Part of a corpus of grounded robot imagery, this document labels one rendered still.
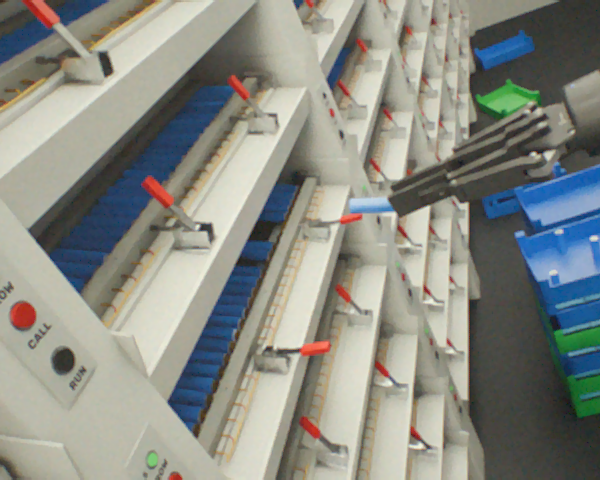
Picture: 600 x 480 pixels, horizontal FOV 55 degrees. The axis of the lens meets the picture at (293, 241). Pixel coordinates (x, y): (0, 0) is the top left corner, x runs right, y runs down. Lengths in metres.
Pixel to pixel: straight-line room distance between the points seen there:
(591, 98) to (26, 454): 0.54
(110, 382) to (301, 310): 0.38
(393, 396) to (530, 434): 0.66
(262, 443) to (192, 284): 0.20
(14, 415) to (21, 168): 0.17
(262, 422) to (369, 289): 0.47
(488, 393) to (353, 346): 0.90
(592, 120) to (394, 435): 0.68
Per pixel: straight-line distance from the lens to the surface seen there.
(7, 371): 0.41
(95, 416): 0.45
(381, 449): 1.08
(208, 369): 0.71
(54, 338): 0.43
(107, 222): 0.66
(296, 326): 0.76
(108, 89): 0.54
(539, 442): 1.71
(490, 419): 1.77
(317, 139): 1.00
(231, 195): 0.69
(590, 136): 0.60
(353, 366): 0.95
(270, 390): 0.70
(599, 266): 1.52
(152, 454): 0.49
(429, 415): 1.35
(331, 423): 0.88
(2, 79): 0.56
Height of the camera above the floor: 1.38
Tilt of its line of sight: 29 degrees down
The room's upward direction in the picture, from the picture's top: 28 degrees counter-clockwise
